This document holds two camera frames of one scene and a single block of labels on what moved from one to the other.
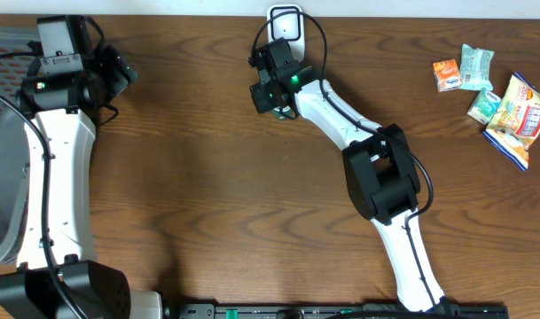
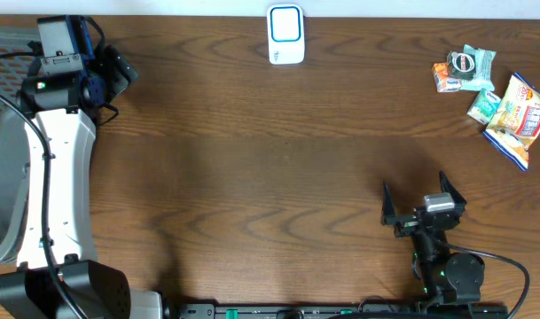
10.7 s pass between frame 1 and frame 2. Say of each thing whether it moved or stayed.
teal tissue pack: stayed
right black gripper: moved
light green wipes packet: stayed
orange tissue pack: stayed
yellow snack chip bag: stayed
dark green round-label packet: moved
